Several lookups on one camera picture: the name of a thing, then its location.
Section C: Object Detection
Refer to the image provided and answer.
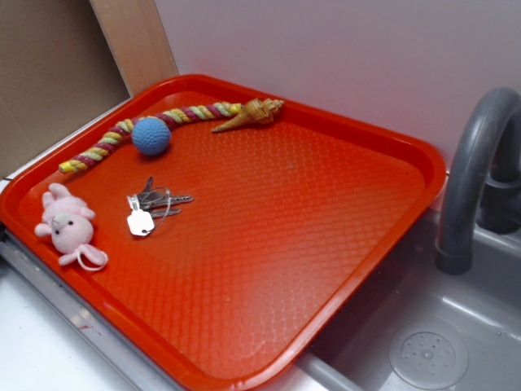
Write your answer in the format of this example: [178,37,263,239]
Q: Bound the red plastic tray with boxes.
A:
[1,75,445,390]

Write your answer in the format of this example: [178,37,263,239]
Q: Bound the tan spiral seashell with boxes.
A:
[212,99,285,133]

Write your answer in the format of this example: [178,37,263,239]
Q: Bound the metal keys with tag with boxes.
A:
[127,177,194,237]

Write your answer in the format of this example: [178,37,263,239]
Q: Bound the blue textured ball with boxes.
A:
[131,117,171,156]

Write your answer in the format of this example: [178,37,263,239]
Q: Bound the pink plush animal toy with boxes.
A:
[34,183,108,271]

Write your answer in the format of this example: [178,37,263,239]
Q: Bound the grey plastic sink basin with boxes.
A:
[296,173,521,391]

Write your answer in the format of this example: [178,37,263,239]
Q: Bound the light wooden board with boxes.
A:
[90,0,178,97]

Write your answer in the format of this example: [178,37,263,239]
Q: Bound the grey toy faucet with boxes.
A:
[436,87,520,275]

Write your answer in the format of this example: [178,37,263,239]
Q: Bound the brown cardboard panel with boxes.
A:
[1,1,129,177]

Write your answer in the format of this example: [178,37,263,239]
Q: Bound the multicolored braided rope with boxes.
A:
[58,102,243,175]

